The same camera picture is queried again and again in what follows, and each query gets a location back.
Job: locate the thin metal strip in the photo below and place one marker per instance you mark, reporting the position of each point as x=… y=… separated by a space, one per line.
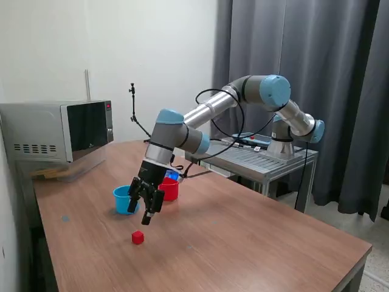
x=202 y=174

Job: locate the blue teach pendant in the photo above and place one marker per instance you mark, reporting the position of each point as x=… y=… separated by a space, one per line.
x=258 y=139

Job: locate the red cube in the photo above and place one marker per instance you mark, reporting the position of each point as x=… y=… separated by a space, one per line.
x=137 y=238

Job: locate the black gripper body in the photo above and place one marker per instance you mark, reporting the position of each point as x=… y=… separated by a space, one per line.
x=152 y=176

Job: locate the wooden slats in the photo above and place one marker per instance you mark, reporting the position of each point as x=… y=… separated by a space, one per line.
x=45 y=174

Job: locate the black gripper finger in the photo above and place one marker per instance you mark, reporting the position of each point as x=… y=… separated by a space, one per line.
x=153 y=205
x=133 y=197

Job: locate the blue plastic cup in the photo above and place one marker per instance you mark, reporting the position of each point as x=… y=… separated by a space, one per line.
x=121 y=200

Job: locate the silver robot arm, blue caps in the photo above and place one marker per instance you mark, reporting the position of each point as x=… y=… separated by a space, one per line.
x=212 y=106

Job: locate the red plastic cup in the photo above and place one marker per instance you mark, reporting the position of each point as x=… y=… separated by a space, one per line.
x=171 y=191

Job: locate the grey curtain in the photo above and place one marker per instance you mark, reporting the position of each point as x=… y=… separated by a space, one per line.
x=349 y=167

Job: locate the silver microwave oven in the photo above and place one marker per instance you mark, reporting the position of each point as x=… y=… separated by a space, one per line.
x=36 y=127

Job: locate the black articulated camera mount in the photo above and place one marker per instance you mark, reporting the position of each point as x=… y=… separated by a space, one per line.
x=134 y=103

